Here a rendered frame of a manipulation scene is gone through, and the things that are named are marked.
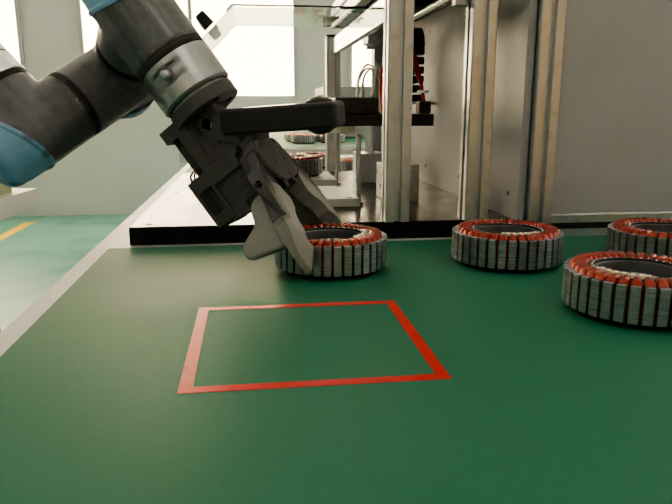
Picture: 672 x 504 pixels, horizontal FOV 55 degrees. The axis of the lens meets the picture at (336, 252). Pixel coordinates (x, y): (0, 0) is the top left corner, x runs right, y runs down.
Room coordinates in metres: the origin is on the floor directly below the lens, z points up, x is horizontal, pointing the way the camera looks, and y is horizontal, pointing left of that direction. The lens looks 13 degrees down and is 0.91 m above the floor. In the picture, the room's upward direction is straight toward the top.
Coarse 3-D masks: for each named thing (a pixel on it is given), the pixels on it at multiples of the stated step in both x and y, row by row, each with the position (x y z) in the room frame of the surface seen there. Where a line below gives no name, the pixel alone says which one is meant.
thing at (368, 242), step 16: (304, 224) 0.66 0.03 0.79; (320, 224) 0.67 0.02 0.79; (336, 224) 0.67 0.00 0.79; (352, 224) 0.66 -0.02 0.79; (320, 240) 0.58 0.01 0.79; (336, 240) 0.58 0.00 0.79; (352, 240) 0.58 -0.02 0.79; (368, 240) 0.59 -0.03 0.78; (384, 240) 0.61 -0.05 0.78; (288, 256) 0.59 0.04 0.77; (320, 256) 0.57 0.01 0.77; (336, 256) 0.57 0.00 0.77; (352, 256) 0.58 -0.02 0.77; (368, 256) 0.58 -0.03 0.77; (384, 256) 0.61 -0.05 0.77; (288, 272) 0.60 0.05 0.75; (320, 272) 0.57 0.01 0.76; (336, 272) 0.57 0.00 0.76; (352, 272) 0.58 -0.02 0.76; (368, 272) 0.58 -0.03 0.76
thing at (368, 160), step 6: (354, 156) 1.24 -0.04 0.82; (366, 156) 1.18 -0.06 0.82; (372, 156) 1.19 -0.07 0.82; (378, 156) 1.19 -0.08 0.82; (354, 162) 1.24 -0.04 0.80; (366, 162) 1.18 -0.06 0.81; (372, 162) 1.19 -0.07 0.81; (354, 168) 1.24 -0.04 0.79; (366, 168) 1.18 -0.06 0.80; (372, 168) 1.19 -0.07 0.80; (354, 174) 1.24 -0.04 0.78; (366, 174) 1.18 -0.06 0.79; (372, 174) 1.19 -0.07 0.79; (366, 180) 1.18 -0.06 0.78; (372, 180) 1.19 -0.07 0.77
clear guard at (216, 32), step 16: (224, 16) 1.07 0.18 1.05; (240, 16) 1.17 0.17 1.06; (256, 16) 1.17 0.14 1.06; (272, 16) 1.17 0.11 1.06; (288, 16) 1.17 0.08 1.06; (304, 16) 1.17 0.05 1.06; (320, 16) 1.17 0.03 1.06; (336, 16) 1.17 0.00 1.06; (352, 16) 1.17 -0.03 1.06; (208, 32) 1.06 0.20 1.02; (224, 32) 1.24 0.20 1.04
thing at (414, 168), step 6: (378, 162) 1.00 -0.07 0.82; (378, 168) 1.00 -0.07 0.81; (414, 168) 0.95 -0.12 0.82; (378, 174) 1.00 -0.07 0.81; (414, 174) 0.95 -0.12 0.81; (378, 180) 1.00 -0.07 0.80; (414, 180) 0.95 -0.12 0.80; (378, 186) 1.00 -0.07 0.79; (414, 186) 0.95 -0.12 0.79; (378, 192) 1.00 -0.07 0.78; (414, 192) 0.95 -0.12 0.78; (414, 198) 0.95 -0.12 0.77
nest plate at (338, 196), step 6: (318, 186) 1.04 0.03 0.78; (324, 186) 1.04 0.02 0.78; (330, 186) 1.04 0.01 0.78; (336, 186) 1.03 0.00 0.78; (342, 186) 1.04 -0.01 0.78; (324, 192) 0.96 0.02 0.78; (330, 192) 0.96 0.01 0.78; (336, 192) 0.96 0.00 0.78; (342, 192) 0.96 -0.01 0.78; (348, 192) 0.96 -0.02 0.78; (330, 198) 0.90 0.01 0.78; (336, 198) 0.90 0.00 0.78; (342, 198) 0.90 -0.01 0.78; (348, 198) 0.90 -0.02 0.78; (354, 198) 0.90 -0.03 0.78; (336, 204) 0.90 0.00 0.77; (342, 204) 0.90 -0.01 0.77; (348, 204) 0.90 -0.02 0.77; (354, 204) 0.90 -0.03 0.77
